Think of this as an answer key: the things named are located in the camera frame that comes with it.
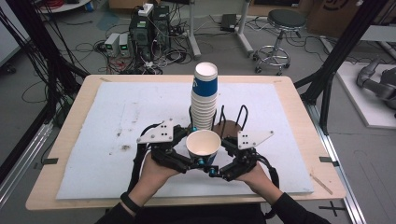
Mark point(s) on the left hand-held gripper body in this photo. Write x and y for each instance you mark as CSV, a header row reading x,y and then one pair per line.
x,y
162,132

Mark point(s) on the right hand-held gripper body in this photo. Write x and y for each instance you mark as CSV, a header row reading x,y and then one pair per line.
x,y
249,140

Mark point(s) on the single blue white paper cup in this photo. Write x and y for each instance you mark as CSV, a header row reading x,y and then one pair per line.
x,y
202,143

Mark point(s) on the stack of paper cups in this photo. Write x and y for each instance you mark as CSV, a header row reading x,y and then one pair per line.
x,y
204,105

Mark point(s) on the person's right hand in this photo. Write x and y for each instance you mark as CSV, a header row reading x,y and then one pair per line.
x,y
260,183

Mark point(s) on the person's left hand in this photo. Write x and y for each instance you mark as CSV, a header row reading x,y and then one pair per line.
x,y
152,180

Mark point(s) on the white table mat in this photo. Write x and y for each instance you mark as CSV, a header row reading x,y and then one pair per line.
x,y
124,102

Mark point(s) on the black tape strip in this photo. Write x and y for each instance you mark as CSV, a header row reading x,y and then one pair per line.
x,y
49,161
327,159

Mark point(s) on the grey power supply box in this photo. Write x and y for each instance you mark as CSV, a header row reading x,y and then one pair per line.
x,y
111,43
124,45

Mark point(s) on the white desk leg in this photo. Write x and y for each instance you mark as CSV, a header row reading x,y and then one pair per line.
x,y
193,31
244,28

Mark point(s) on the black computer tower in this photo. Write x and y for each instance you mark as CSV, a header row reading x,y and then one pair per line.
x,y
141,34
162,25

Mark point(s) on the black tape cross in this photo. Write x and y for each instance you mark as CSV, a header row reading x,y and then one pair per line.
x,y
333,207

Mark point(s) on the black box on floor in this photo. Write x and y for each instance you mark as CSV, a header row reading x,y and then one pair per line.
x,y
228,22

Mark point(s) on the white power adapter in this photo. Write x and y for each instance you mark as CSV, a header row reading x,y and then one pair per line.
x,y
145,10

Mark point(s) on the white platform board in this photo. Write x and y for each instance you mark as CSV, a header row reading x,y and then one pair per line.
x,y
370,112

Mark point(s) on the black round stool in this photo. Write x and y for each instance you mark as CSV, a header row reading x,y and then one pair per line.
x,y
285,18

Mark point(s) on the cardboard box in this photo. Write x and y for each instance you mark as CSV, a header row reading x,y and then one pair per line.
x,y
336,15

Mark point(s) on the white round table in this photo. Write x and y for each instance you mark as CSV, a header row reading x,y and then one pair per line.
x,y
71,6

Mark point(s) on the aluminium rail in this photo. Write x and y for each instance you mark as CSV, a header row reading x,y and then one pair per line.
x,y
21,165
337,161

